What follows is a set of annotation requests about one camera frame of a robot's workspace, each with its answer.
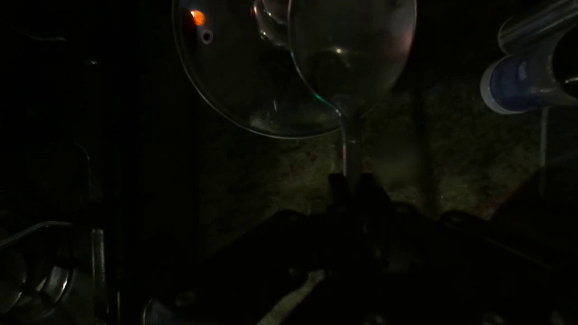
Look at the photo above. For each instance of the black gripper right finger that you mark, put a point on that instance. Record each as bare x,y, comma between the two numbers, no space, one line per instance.
373,204

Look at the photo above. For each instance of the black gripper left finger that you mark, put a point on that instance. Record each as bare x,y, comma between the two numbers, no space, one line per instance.
342,204

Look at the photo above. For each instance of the silver ladle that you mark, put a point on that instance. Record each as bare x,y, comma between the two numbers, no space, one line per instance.
355,59

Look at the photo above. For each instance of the glass pot lid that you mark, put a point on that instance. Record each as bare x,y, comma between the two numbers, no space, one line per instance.
236,77

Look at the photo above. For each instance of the black gas stove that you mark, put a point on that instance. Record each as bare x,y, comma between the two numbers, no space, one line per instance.
66,180

